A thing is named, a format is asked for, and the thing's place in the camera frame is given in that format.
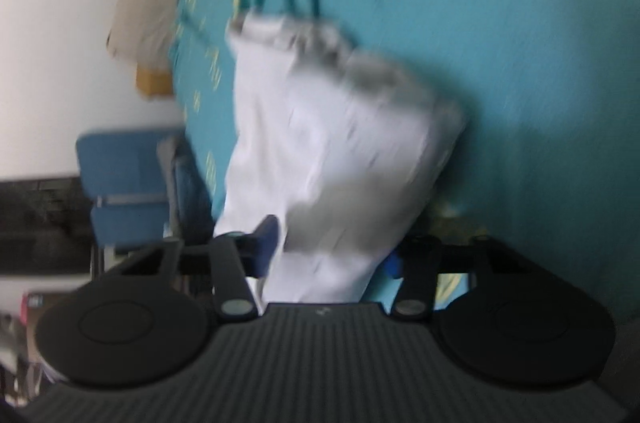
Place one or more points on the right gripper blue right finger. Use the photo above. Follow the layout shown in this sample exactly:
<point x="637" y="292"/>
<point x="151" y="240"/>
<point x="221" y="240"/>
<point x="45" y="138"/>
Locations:
<point x="393" y="266"/>

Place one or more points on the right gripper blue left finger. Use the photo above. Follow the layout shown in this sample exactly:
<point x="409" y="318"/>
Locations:
<point x="256" y="249"/>

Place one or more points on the white cloth garment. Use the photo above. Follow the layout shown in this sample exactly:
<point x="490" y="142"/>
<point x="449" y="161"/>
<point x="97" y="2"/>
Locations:
<point x="341" y="147"/>

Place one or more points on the dark blue clothes pile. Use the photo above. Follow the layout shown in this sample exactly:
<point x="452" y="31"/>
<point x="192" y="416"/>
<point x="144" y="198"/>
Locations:
<point x="189" y="206"/>

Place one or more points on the blue chair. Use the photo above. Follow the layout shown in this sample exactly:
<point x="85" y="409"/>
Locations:
<point x="121" y="175"/>

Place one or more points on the wooden bed headboard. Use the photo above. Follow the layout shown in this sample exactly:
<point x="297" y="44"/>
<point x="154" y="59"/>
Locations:
<point x="154" y="84"/>

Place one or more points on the dark desk with clutter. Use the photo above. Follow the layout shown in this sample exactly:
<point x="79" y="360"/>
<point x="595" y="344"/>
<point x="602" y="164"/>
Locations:
<point x="46" y="244"/>

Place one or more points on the teal patterned bed sheet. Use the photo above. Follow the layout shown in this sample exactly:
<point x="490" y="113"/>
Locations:
<point x="550" y="159"/>

